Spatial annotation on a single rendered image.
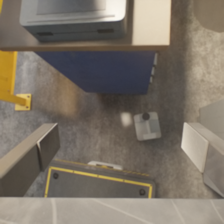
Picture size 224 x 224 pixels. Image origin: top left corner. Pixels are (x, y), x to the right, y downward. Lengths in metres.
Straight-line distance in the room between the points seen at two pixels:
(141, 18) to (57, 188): 1.04
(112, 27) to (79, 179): 0.92
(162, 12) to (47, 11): 0.28
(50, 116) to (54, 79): 0.34
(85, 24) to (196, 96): 1.16
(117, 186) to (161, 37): 0.86
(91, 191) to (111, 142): 0.43
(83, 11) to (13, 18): 0.26
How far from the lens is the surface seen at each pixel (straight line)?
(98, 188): 1.11
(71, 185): 1.16
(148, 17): 0.50
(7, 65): 1.62
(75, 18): 0.44
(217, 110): 1.10
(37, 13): 0.49
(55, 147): 0.16
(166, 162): 1.38
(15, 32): 0.61
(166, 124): 1.37
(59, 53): 0.70
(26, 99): 1.70
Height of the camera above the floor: 1.35
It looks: 78 degrees down
